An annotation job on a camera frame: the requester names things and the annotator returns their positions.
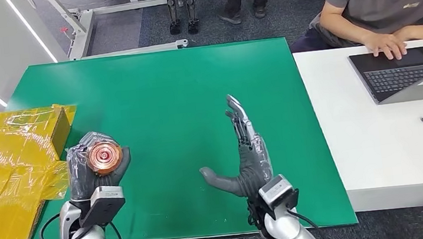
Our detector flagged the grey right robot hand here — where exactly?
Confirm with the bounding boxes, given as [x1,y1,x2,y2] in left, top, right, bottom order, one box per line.
[192,91,276,204]

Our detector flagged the person's left hand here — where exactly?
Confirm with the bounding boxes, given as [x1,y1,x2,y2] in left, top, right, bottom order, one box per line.
[392,25,419,45]

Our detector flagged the person's right hand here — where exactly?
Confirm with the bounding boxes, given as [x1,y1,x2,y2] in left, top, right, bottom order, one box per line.
[362,28,409,64]

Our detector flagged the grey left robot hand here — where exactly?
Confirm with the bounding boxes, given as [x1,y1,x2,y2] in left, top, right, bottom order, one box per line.
[63,128,136,203]

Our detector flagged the orange juice bottle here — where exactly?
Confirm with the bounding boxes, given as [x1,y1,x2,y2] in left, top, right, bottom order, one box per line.
[84,139,126,178]

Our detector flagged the dark grey laptop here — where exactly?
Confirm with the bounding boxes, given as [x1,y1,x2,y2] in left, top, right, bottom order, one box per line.
[347,45,423,108]

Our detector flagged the yellow wrapped cardboard box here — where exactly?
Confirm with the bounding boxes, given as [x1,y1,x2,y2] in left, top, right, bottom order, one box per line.
[0,102,91,239]

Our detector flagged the white desk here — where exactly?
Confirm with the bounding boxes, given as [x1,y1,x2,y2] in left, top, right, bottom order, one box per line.
[293,39,423,219]

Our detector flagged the green table mat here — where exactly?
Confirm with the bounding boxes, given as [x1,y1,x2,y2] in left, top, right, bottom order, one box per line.
[6,31,359,239]

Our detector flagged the black robot leg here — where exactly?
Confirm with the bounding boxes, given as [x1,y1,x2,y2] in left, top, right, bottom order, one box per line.
[165,0,183,36]
[183,0,202,35]

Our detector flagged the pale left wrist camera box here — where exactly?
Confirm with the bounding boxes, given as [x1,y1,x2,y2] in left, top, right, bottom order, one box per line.
[90,184,126,207]

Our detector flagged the black left camera bracket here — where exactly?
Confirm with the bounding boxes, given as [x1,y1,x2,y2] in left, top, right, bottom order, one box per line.
[78,197,127,229]

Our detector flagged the black camera bracket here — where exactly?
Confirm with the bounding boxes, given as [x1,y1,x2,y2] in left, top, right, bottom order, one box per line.
[78,197,127,229]
[244,188,304,230]

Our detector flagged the black right camera bracket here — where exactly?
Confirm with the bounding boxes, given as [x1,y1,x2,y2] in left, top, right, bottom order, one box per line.
[244,188,304,230]

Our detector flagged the looped black left arm cable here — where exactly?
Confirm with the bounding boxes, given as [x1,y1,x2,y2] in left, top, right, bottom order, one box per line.
[37,210,91,239]

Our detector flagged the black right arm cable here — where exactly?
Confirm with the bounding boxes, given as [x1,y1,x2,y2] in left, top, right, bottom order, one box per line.
[286,205,327,239]

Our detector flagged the white metal frame stand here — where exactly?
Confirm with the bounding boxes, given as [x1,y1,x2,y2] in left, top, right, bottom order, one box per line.
[26,0,191,66]

